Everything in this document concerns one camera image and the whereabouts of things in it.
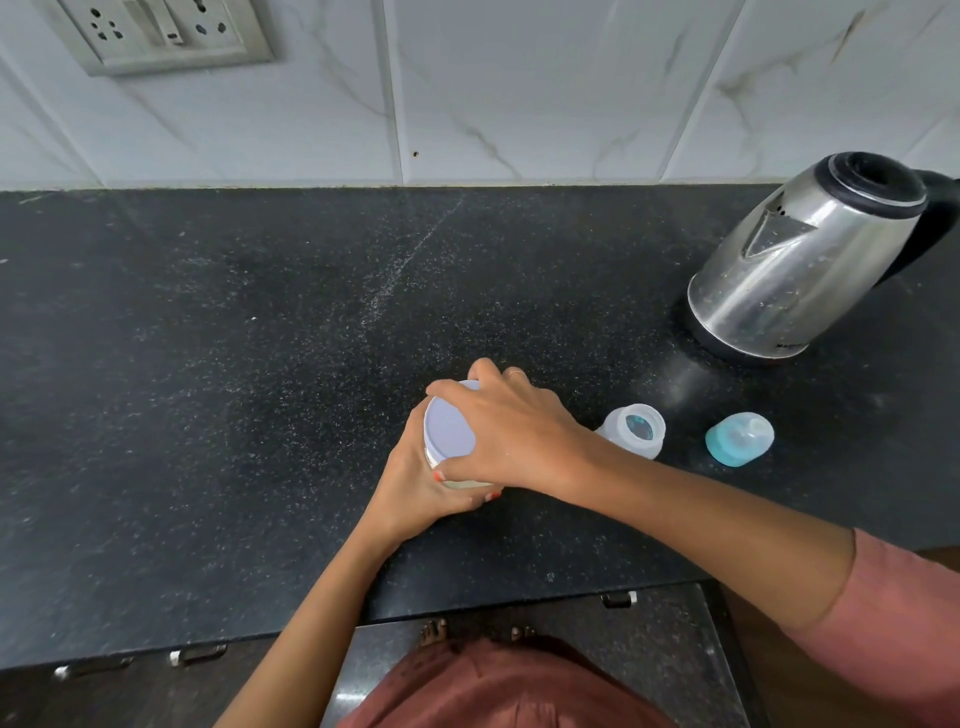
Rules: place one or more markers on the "person's left hand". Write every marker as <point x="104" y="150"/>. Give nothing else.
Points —
<point x="409" y="499"/>

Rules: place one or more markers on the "person's right hand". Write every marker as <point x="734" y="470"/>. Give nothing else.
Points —
<point x="525" y="435"/>

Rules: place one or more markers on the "clear milk powder jar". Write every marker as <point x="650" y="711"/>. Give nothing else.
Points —
<point x="469" y="485"/>

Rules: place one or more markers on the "lilac round jar lid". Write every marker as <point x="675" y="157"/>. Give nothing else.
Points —
<point x="446" y="427"/>

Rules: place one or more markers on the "clear plastic baby bottle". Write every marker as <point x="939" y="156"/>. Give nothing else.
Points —
<point x="637" y="439"/>

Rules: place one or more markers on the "blue bottle teat cap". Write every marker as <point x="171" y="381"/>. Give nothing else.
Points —
<point x="739" y="442"/>

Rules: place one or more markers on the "steel electric kettle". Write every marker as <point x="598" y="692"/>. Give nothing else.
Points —
<point x="795" y="277"/>

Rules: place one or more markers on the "person's left forearm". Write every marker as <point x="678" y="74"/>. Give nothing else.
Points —
<point x="307" y="637"/>

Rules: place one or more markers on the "person's right forearm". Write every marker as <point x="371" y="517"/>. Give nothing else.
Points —
<point x="712" y="532"/>

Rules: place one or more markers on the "person's left foot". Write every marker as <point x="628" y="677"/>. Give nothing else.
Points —
<point x="433" y="634"/>

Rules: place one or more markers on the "person's foot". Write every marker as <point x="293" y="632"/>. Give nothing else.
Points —
<point x="433" y="634"/>
<point x="523" y="634"/>

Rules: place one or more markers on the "person's right foot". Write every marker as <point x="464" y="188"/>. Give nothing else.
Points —
<point x="523" y="634"/>

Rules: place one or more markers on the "reddish pink garment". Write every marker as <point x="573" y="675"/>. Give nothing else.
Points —
<point x="487" y="690"/>

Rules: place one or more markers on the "dark wooden cabinet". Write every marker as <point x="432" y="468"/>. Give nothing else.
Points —
<point x="765" y="675"/>

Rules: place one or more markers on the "white wall switch socket panel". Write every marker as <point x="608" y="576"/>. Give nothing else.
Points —
<point x="150" y="37"/>

